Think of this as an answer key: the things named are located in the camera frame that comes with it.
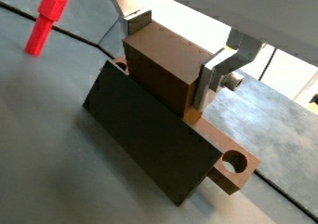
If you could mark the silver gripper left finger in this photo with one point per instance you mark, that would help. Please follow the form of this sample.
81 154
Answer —
133 16

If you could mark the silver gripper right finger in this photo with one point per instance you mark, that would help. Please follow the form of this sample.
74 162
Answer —
216 72

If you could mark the brown T-shaped block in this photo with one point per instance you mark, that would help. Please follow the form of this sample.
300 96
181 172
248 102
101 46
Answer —
164 62

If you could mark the red peg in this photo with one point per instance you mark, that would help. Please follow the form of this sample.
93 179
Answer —
49 13

